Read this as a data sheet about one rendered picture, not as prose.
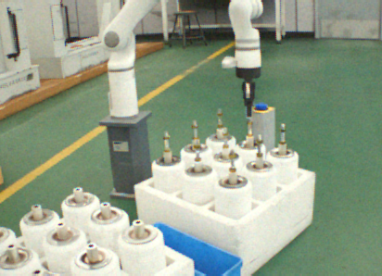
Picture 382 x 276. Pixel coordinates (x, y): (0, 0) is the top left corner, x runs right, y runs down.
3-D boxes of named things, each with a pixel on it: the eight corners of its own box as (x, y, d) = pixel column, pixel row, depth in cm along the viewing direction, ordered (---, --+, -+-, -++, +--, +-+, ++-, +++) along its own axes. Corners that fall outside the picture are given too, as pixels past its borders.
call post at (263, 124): (248, 192, 157) (247, 110, 146) (258, 184, 161) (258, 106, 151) (263, 196, 152) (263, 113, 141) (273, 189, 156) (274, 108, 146)
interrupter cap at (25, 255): (-9, 259, 80) (-10, 257, 80) (23, 244, 85) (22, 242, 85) (6, 275, 75) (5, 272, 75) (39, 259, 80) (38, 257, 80)
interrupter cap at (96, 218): (84, 218, 95) (83, 215, 95) (110, 206, 100) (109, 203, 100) (103, 229, 90) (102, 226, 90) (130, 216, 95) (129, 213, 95)
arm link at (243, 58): (224, 63, 129) (223, 43, 127) (261, 63, 127) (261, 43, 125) (221, 69, 121) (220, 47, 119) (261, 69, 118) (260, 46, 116)
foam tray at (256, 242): (140, 236, 132) (133, 185, 126) (220, 192, 158) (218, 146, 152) (238, 285, 106) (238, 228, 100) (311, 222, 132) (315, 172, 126)
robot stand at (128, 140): (108, 197, 158) (98, 121, 148) (125, 181, 171) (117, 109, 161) (144, 202, 154) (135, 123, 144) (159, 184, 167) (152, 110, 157)
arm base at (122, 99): (108, 119, 150) (103, 72, 144) (120, 112, 158) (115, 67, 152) (132, 120, 147) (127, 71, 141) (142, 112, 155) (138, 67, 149)
